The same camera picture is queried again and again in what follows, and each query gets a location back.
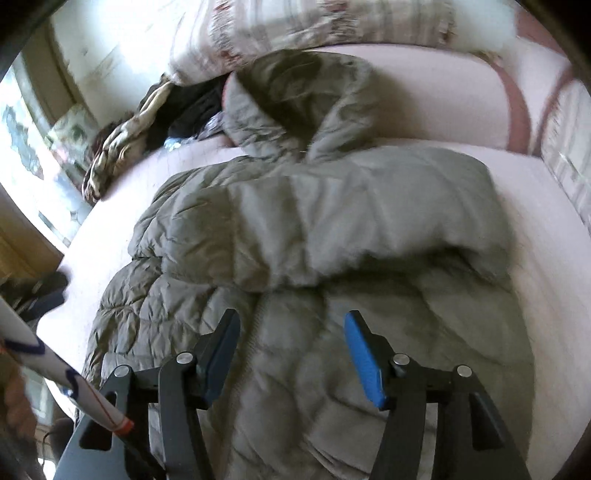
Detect pink quilted bed mattress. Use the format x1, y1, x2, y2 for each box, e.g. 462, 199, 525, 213
34, 134, 587, 462

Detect wooden cabinet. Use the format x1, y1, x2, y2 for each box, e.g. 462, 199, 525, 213
0, 185, 63, 280

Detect pink striped sofa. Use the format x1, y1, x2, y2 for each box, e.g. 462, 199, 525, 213
314, 44, 532, 153

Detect dark object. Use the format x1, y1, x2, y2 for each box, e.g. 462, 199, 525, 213
0, 271, 70, 324

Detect dark cloth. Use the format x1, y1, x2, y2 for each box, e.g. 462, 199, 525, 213
139, 78, 227, 144

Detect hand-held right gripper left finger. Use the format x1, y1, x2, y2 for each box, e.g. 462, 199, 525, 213
55, 308, 242, 480

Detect striped floral pillow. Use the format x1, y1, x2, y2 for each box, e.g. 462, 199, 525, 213
536, 78, 591, 232
168, 0, 458, 86

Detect olive puffer jacket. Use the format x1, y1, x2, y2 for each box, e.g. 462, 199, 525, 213
76, 50, 536, 480

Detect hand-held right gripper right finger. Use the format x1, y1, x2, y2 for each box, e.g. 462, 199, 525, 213
344, 310, 532, 480

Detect white tube blue red marks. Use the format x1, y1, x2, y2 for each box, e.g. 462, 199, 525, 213
0, 295, 134, 435

